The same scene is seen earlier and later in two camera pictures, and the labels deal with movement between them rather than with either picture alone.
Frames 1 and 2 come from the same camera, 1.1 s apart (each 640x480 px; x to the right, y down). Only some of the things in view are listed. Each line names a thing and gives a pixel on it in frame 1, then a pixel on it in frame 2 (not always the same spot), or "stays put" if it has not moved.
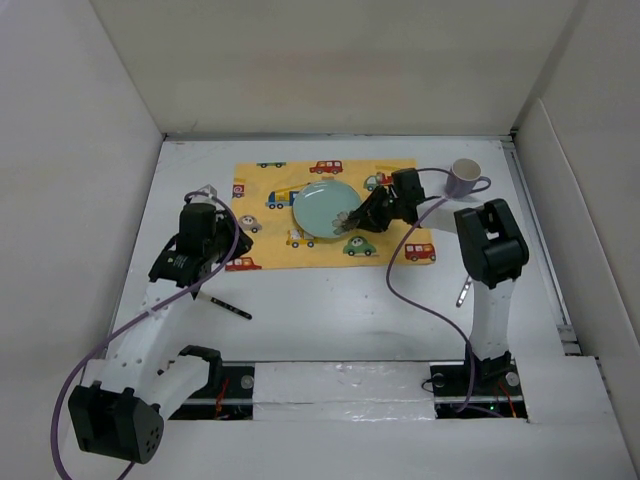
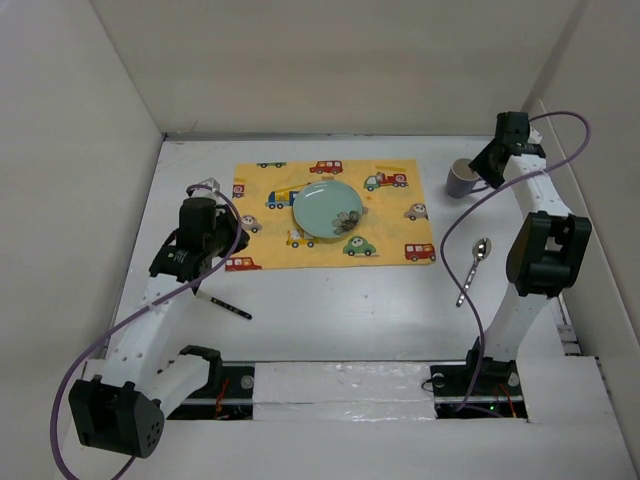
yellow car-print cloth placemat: x=265 y=193 stays put
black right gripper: x=370 y=205 -> x=481 y=163
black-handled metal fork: x=203 y=296 stays put
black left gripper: x=225 y=223 stays put
